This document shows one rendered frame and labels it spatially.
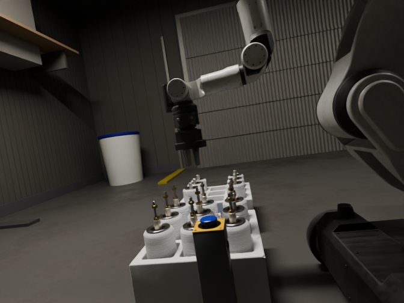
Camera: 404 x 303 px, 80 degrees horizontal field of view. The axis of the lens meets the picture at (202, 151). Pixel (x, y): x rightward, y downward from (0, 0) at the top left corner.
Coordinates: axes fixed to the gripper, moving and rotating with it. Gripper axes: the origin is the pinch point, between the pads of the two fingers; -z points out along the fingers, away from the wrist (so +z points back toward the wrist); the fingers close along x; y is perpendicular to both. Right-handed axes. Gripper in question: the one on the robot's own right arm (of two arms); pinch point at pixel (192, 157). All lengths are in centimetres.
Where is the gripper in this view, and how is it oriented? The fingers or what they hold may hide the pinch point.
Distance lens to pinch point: 85.1
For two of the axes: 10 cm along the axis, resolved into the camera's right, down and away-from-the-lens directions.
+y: -5.6, 1.3, -8.2
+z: -1.5, -9.9, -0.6
